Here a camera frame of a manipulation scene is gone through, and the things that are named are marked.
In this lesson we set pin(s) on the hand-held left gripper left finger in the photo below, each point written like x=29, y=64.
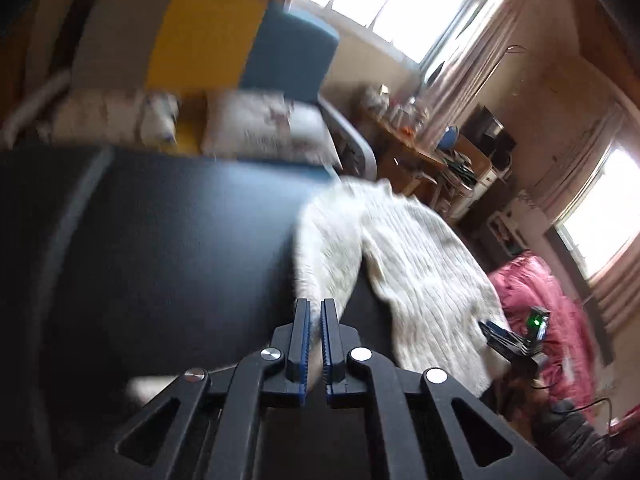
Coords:
x=301, y=355

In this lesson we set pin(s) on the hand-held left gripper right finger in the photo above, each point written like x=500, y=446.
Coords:
x=327, y=355

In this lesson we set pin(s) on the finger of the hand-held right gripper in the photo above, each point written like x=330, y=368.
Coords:
x=500, y=340

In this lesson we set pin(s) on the white knit sweater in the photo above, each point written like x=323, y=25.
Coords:
x=425, y=270

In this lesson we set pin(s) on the person's right forearm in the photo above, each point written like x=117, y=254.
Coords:
x=565, y=427

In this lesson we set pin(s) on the pink quilt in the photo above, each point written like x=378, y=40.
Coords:
x=540, y=300

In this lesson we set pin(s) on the pink patterned curtain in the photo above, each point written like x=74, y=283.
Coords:
x=620, y=305
x=470, y=70

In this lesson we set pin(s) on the small side window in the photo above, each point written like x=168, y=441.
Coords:
x=600, y=220

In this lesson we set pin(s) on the wooden desk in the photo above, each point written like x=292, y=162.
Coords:
x=415, y=160

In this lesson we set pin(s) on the blue bag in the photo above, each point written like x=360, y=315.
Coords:
x=449, y=139

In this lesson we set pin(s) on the black appliance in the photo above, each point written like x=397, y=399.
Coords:
x=487, y=130

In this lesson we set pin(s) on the deer print pillow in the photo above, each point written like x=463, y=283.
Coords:
x=265, y=127

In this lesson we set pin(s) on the grey yellow blue sofa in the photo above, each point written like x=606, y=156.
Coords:
x=295, y=55

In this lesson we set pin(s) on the triangle pattern pillow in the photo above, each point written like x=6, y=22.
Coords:
x=105, y=117

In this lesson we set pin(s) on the large barred window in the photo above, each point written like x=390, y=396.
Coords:
x=400, y=0

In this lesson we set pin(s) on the black upright roll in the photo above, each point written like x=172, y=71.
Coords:
x=75, y=25

